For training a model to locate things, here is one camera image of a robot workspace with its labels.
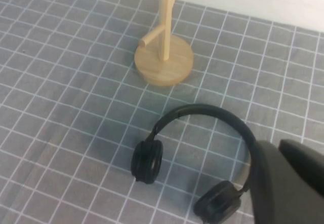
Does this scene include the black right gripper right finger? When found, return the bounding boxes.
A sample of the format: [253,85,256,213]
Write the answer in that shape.
[277,138,324,175]

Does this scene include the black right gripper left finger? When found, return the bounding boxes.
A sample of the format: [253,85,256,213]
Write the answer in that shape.
[250,139,324,224]

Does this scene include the grey white-checked tablecloth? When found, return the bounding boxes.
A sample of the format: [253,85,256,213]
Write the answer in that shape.
[0,0,324,224]

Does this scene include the black over-ear headphones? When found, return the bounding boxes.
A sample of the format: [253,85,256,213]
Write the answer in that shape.
[130,103,259,223]

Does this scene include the wooden headphone stand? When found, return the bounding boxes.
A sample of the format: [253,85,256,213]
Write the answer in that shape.
[134,0,221,87]

